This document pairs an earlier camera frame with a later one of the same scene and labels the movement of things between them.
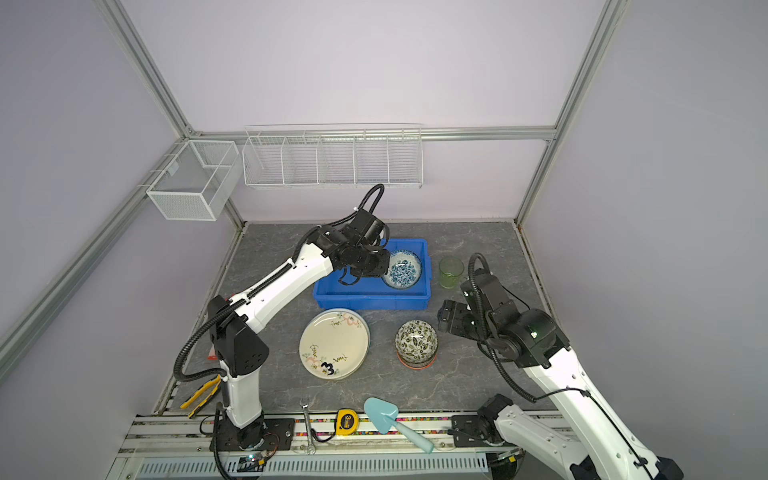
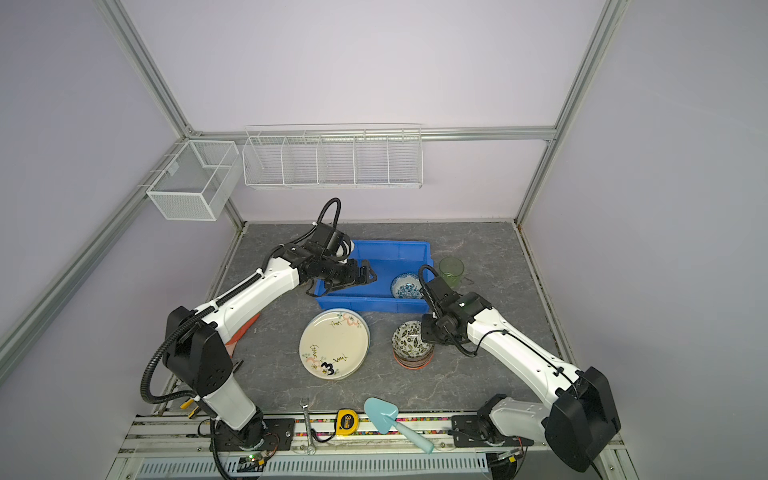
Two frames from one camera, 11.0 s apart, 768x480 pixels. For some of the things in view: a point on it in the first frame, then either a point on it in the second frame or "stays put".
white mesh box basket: (198, 181) stays put
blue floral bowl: (404, 269) → (406, 286)
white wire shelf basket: (333, 155) stays put
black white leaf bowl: (416, 343) stays put
